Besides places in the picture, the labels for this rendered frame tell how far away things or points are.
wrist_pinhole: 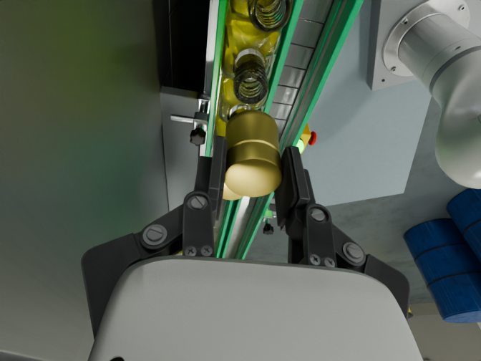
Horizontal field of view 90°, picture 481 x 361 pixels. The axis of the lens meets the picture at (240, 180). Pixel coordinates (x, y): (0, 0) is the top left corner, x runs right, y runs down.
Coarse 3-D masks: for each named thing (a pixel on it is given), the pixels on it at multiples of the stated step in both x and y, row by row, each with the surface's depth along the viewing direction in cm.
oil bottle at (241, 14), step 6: (234, 0) 20; (240, 0) 20; (246, 0) 20; (258, 0) 22; (264, 0) 22; (270, 0) 22; (234, 6) 21; (240, 6) 20; (246, 6) 20; (234, 12) 21; (240, 12) 21; (246, 12) 21; (240, 18) 22; (246, 18) 21
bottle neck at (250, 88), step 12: (240, 60) 22; (252, 60) 21; (264, 60) 23; (240, 72) 20; (252, 72) 19; (264, 72) 21; (240, 84) 22; (252, 84) 23; (264, 84) 20; (240, 96) 21; (252, 96) 21; (264, 96) 21
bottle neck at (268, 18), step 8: (248, 0) 16; (256, 0) 16; (280, 0) 18; (288, 0) 16; (248, 8) 16; (256, 8) 18; (264, 8) 20; (272, 8) 19; (280, 8) 17; (288, 8) 16; (256, 16) 16; (264, 16) 18; (272, 16) 18; (280, 16) 17; (288, 16) 16; (256, 24) 17; (264, 24) 17; (272, 24) 17; (280, 24) 17; (264, 32) 17; (272, 32) 17
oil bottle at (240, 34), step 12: (228, 12) 25; (228, 24) 23; (240, 24) 23; (252, 24) 23; (228, 36) 23; (240, 36) 22; (252, 36) 22; (264, 36) 22; (276, 36) 23; (228, 48) 23; (240, 48) 23; (252, 48) 22; (264, 48) 23; (276, 48) 23; (228, 60) 24; (228, 72) 25
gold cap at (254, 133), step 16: (240, 112) 15; (256, 112) 15; (240, 128) 14; (256, 128) 14; (272, 128) 15; (240, 144) 13; (256, 144) 13; (272, 144) 14; (240, 160) 13; (256, 160) 12; (272, 160) 13; (240, 176) 13; (256, 176) 13; (272, 176) 13; (240, 192) 14; (256, 192) 14
